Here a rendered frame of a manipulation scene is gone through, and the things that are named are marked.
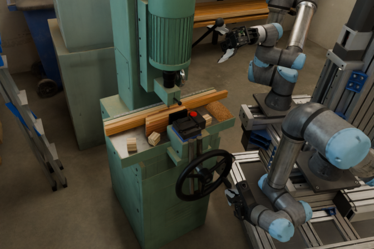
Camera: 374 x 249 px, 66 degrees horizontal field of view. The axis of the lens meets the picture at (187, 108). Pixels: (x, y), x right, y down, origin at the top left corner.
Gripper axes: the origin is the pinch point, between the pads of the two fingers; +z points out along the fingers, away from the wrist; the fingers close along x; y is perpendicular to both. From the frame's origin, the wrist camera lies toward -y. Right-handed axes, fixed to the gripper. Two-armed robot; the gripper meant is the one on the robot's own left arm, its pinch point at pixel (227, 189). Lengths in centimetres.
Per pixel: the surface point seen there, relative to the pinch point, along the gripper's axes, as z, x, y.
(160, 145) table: 11.9, -23.4, -25.0
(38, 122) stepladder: 107, -71, -31
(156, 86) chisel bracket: 24, -16, -49
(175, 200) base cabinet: 34.4, -13.0, 15.5
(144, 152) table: 12.0, -30.5, -23.5
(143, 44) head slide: 20, -20, -68
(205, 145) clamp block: 3.9, -5.8, -21.8
